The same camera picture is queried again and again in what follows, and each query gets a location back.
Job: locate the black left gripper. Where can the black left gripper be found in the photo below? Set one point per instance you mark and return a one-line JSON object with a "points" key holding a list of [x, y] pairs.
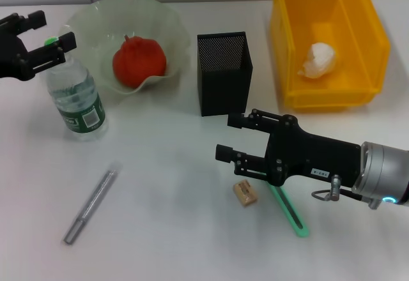
{"points": [[9, 57]]}

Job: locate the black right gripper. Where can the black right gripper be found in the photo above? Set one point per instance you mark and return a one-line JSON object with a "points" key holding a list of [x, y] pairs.
{"points": [[313, 154]]}

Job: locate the clear green-label water bottle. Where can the clear green-label water bottle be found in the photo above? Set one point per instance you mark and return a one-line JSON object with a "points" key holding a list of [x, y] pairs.
{"points": [[80, 108]]}

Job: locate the orange knitted fruit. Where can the orange knitted fruit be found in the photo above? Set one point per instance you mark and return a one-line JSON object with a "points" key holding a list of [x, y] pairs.
{"points": [[137, 60]]}

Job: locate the green utility knife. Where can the green utility knife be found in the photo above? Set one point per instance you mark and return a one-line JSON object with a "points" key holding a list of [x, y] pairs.
{"points": [[294, 220]]}

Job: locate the white paper ball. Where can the white paper ball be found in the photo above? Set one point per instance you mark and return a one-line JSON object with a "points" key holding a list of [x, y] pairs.
{"points": [[319, 59]]}

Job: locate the black mesh pen holder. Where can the black mesh pen holder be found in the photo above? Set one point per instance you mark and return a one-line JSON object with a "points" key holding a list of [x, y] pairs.
{"points": [[223, 92]]}

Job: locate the beige eraser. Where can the beige eraser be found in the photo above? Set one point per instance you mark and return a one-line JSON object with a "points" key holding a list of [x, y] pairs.
{"points": [[244, 193]]}

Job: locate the pale green glass fruit plate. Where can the pale green glass fruit plate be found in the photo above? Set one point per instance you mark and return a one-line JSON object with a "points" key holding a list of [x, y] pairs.
{"points": [[166, 38]]}

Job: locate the grey metal pen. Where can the grey metal pen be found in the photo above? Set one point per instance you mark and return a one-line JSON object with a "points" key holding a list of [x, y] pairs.
{"points": [[96, 194]]}

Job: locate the yellow plastic bin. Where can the yellow plastic bin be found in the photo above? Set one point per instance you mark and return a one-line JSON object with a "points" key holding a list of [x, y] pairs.
{"points": [[319, 9]]}

